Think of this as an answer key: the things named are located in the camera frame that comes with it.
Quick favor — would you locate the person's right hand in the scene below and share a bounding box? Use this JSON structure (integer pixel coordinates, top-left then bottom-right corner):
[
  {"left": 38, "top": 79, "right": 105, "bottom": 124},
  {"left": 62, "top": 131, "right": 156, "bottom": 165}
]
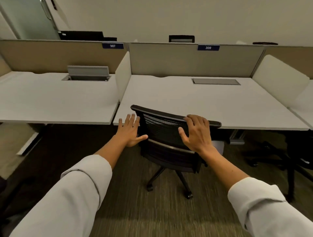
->
[{"left": 178, "top": 114, "right": 213, "bottom": 155}]

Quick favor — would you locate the person's left hand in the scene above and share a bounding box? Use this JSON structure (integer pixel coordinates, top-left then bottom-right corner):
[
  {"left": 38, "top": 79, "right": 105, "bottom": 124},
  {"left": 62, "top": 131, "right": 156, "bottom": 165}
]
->
[{"left": 115, "top": 113, "right": 149, "bottom": 148}]

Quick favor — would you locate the person's right forearm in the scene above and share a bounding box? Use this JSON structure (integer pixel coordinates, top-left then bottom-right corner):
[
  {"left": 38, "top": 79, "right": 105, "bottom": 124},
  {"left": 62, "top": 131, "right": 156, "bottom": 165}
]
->
[{"left": 200, "top": 146, "right": 313, "bottom": 237}]

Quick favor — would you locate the person's left forearm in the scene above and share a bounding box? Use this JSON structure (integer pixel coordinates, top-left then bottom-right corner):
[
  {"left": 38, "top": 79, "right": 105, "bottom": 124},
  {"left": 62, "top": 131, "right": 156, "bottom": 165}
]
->
[{"left": 9, "top": 136, "right": 127, "bottom": 237}]

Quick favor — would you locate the white desk side divider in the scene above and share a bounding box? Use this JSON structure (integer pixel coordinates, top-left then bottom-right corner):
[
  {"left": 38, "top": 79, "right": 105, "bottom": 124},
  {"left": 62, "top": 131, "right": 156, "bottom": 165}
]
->
[
  {"left": 252, "top": 54, "right": 310, "bottom": 108},
  {"left": 115, "top": 51, "right": 132, "bottom": 103}
]

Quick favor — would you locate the grey fabric partition panel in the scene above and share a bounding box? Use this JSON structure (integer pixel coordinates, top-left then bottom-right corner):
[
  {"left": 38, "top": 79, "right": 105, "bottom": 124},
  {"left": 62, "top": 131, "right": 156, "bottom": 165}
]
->
[{"left": 128, "top": 43, "right": 266, "bottom": 78}]

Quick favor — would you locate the black computer monitor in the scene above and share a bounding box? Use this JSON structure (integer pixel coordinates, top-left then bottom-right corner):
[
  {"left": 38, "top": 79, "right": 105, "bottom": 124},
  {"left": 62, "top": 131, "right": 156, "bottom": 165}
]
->
[{"left": 58, "top": 31, "right": 104, "bottom": 41}]

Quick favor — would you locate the tan fabric partition panel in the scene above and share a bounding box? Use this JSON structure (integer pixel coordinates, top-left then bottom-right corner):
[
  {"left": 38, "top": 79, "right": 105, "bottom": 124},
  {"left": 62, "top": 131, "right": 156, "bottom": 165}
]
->
[
  {"left": 263, "top": 46, "right": 313, "bottom": 80},
  {"left": 0, "top": 40, "right": 129, "bottom": 75}
]

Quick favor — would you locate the frosted glass door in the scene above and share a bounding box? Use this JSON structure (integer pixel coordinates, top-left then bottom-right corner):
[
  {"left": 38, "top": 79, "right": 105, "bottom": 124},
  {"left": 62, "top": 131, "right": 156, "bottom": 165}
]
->
[{"left": 0, "top": 0, "right": 60, "bottom": 40}]

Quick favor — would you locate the grey desk cable hatch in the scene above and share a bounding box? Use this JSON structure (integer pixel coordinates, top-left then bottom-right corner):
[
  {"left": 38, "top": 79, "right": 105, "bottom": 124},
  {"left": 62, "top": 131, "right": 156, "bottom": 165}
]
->
[
  {"left": 191, "top": 78, "right": 241, "bottom": 86},
  {"left": 61, "top": 65, "right": 111, "bottom": 81}
]

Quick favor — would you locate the metal door handle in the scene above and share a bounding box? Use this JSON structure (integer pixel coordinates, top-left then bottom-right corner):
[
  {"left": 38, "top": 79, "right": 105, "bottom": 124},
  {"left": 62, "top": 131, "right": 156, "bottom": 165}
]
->
[{"left": 40, "top": 0, "right": 53, "bottom": 21}]

